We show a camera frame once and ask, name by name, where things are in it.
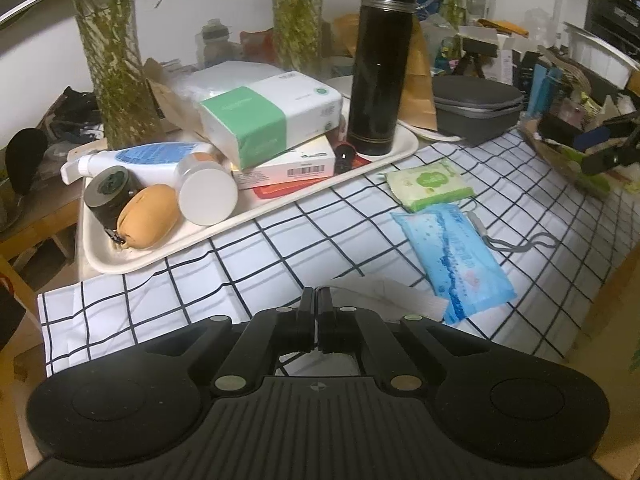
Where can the green wet wipes pack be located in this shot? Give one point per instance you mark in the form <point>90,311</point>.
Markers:
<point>427,182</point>

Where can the grey zip case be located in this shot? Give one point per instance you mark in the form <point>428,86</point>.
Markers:
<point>475,110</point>

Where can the blue packages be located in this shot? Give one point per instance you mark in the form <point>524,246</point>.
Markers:
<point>542,85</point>

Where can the white plate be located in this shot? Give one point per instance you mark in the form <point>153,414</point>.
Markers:
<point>430,134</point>

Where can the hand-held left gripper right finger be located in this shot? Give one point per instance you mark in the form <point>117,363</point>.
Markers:
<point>326,312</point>

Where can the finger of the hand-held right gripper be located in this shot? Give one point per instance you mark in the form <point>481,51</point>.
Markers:
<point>595,140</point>
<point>607,162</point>

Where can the white plastic container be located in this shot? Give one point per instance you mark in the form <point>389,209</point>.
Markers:
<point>600,55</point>

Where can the black storage shelf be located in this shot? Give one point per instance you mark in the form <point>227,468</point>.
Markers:
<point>615,0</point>

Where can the white and pink box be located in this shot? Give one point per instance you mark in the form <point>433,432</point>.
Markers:
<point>295,162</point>

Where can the red flat packet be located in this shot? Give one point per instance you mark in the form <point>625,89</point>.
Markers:
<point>280,191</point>

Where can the wooden side table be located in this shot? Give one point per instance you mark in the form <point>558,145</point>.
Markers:
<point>45,210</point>

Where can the cream plastic tray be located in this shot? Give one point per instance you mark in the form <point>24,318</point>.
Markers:
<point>150,260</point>

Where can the black tape roll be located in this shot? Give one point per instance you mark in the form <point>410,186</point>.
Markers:
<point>110,195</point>

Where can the white and blue spray bottle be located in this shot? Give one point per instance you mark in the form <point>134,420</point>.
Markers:
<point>145,157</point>

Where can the green and white tissue pack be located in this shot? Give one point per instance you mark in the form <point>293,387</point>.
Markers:
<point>265,120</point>

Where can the black thermos bottle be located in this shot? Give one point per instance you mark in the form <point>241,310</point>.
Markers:
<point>375,85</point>

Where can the white paper tissue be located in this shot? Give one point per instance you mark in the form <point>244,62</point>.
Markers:
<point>400,300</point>

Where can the blue wet wipes pack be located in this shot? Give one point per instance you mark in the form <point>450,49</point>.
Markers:
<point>450,260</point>

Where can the white lidded jar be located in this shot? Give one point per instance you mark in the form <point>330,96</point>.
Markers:
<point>207,195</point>

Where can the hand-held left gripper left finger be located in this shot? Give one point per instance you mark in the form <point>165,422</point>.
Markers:
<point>306,312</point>

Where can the clear bottle with dark cap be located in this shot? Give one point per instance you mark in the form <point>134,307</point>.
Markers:
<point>217,45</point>

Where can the white carton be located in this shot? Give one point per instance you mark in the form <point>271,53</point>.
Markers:
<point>509,60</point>

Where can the small black cylinder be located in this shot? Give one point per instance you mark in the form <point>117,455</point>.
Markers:
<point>345,157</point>

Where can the small black tripod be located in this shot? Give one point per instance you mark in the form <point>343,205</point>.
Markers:
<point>477,52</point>

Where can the checked tablecloth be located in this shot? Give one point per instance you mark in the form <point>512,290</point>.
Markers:
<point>250,260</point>

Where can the wooden chair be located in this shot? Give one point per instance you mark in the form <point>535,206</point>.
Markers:
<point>12,360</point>

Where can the tan oval pouch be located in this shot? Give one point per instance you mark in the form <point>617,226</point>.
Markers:
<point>147,217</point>

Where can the white plastic-wrapped pack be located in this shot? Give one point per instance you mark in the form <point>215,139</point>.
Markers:
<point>225,80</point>

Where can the brown paper bag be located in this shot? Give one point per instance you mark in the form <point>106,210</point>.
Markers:
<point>417,90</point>

